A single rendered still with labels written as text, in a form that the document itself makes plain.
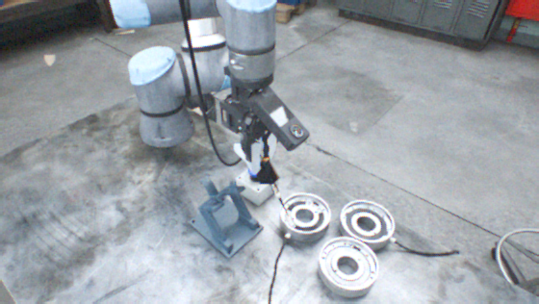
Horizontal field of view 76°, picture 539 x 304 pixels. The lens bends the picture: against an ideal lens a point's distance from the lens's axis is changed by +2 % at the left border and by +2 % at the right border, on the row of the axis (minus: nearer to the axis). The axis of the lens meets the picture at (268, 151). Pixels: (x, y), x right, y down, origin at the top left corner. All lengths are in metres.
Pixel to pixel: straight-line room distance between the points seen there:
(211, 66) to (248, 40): 0.40
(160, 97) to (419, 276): 0.69
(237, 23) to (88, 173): 0.60
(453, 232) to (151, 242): 1.53
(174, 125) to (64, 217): 0.33
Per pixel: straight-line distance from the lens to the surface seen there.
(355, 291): 0.64
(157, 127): 0.94
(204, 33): 0.90
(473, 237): 1.98
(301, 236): 0.69
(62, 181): 0.97
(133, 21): 0.58
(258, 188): 0.75
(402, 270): 0.73
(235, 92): 0.60
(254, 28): 0.50
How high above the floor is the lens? 1.39
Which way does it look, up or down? 40 degrees down
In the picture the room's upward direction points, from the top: straight up
